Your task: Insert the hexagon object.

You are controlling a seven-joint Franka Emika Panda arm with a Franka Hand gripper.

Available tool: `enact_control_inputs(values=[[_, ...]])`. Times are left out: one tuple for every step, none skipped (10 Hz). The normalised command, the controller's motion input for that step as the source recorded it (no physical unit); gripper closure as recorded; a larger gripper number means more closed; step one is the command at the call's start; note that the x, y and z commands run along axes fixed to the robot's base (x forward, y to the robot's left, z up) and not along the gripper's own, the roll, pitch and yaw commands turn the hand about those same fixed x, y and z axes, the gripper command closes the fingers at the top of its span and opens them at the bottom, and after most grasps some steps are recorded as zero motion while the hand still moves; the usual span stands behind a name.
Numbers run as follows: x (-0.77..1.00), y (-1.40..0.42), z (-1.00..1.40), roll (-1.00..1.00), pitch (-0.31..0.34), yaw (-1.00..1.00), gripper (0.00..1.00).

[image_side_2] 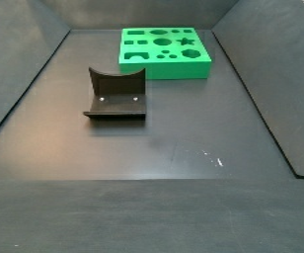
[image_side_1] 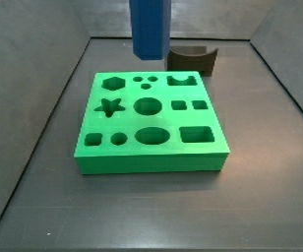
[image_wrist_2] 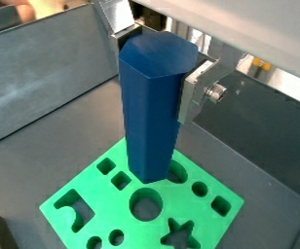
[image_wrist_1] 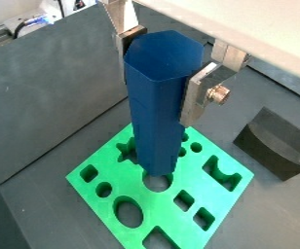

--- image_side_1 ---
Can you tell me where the blue hexagon peg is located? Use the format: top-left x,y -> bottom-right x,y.
128,0 -> 171,60

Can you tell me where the green shape sorter block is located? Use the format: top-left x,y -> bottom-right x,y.
74,71 -> 230,174

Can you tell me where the dark curved holder block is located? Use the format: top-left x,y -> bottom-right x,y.
166,45 -> 218,77

